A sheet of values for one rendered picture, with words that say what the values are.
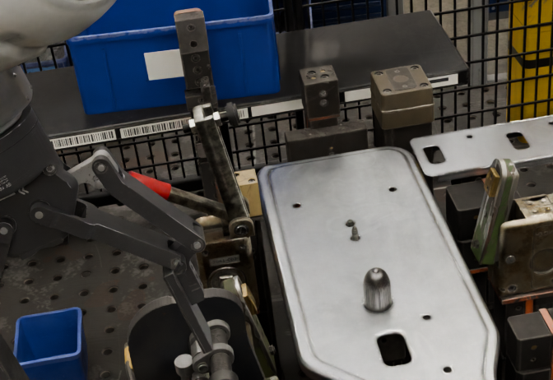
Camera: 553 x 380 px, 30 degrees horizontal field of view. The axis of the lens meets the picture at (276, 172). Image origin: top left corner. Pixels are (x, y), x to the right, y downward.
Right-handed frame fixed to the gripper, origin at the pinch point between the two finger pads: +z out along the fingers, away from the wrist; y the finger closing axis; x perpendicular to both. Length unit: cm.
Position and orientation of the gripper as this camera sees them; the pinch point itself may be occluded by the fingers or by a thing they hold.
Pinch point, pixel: (115, 367)
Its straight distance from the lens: 77.2
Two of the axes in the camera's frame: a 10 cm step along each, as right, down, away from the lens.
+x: -1.4, -3.8, 9.1
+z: 3.8, 8.3, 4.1
